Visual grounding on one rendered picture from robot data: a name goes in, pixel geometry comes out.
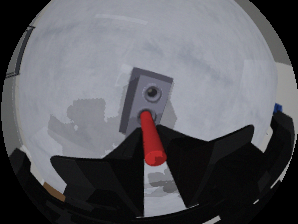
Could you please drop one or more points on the grey plate with holes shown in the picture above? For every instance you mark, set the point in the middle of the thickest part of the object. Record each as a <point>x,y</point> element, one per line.
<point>153,102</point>

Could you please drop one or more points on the red peg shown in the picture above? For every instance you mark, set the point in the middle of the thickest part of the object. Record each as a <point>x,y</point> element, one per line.
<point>154,154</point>

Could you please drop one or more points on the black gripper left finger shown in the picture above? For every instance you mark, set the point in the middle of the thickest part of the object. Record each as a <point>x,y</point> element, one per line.
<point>121,171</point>

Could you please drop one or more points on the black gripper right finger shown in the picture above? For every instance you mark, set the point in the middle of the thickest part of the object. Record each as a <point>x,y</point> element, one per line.
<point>191,160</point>

